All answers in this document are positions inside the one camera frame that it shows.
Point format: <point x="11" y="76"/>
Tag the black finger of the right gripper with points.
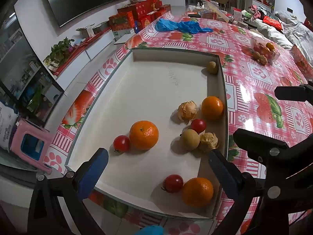
<point x="257" y="145"/>

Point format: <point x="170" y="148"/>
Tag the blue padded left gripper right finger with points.
<point x="228" y="175"/>

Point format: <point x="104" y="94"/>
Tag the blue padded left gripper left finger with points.
<point x="89" y="173"/>

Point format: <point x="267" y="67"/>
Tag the large orange mandarin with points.
<point x="197" y="192"/>

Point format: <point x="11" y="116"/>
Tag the husked physalis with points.
<point x="187" y="111"/>
<point x="208" y="142"/>

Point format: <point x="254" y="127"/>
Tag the brown longan fruit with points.
<point x="190" y="139"/>

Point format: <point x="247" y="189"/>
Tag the red cherry tomato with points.
<point x="173" y="183"/>
<point x="198" y="125"/>
<point x="121" y="143"/>

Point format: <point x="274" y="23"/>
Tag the brown longan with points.
<point x="212" y="67"/>

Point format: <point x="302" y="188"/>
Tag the blue gloved hand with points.
<point x="151" y="230"/>

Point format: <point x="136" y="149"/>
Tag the pink plastic stool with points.
<point x="31" y="143"/>

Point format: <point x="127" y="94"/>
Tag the white shallow box tray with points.
<point x="142" y="117"/>

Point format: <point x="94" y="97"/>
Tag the red strawberry tablecloth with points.
<point x="250" y="85"/>

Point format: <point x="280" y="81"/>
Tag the clear plastic fruit bowl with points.
<point x="264" y="51"/>

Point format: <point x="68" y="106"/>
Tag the grey sofa blanket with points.
<point x="284" y="29"/>

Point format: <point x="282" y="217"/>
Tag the green potted plant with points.
<point x="59" y="55"/>

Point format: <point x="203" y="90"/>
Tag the red sofa cushion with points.
<point x="308" y="24"/>

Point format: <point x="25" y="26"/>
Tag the blue crumpled gloves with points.
<point x="191" y="27"/>

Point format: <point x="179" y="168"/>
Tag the red gift boxes stack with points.
<point x="134" y="17"/>

